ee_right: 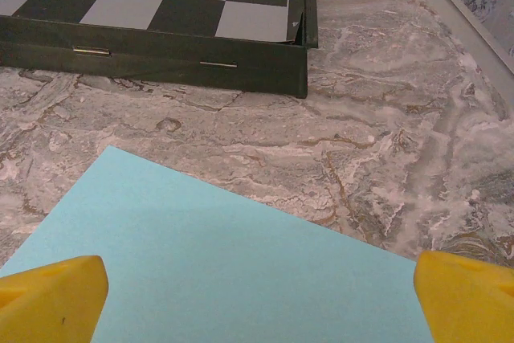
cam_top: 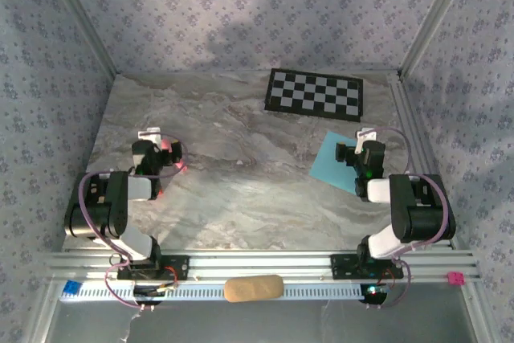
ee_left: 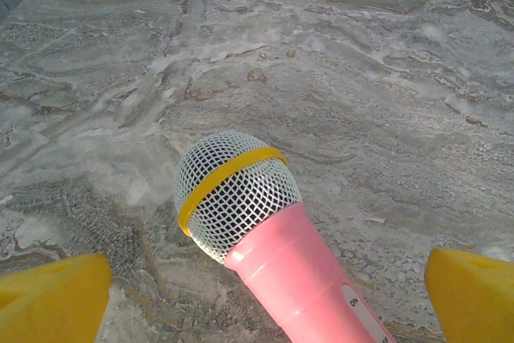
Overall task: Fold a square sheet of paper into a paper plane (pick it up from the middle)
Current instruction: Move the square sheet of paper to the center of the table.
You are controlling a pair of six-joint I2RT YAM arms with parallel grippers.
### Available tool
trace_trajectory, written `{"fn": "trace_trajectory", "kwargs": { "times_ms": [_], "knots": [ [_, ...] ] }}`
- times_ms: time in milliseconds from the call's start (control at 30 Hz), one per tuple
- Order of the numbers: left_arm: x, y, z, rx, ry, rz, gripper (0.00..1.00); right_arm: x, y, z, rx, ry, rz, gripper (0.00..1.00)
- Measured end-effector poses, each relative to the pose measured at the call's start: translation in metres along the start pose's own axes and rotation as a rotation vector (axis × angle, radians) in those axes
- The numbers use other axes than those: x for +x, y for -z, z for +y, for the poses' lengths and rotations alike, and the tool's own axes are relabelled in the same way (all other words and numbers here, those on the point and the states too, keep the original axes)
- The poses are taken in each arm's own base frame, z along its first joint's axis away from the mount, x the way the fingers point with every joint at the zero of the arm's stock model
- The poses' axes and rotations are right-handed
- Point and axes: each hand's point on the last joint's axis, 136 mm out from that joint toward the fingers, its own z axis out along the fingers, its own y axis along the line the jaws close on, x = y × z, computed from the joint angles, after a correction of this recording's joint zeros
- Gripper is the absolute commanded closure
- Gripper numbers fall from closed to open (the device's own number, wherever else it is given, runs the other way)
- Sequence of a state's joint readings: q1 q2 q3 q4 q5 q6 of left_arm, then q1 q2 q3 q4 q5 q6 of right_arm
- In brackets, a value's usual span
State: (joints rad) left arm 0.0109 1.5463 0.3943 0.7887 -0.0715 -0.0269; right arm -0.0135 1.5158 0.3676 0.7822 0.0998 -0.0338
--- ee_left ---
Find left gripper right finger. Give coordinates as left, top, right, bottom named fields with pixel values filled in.
left=424, top=247, right=514, bottom=343

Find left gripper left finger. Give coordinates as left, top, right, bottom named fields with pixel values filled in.
left=0, top=253, right=113, bottom=343

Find pink toy microphone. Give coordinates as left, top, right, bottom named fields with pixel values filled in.
left=173, top=130, right=397, bottom=343

